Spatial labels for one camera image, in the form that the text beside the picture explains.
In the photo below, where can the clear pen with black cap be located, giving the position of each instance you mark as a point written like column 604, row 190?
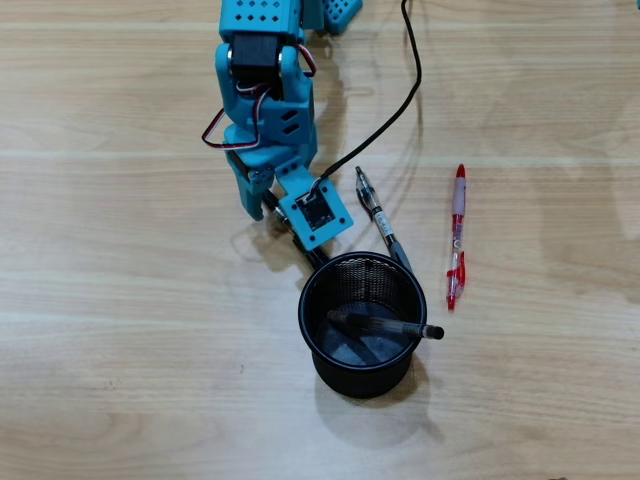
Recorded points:
column 400, row 329

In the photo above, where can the black grey click pen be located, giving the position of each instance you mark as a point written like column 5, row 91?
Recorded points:
column 382, row 222

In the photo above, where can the wrist camera on blue mount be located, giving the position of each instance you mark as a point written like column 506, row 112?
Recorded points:
column 315, row 212

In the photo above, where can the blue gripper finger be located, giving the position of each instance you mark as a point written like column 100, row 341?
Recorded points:
column 250, row 192

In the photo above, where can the black mesh pen holder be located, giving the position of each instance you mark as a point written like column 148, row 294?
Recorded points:
column 360, row 385

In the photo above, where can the red retractable pen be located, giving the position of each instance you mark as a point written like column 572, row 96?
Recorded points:
column 459, row 200

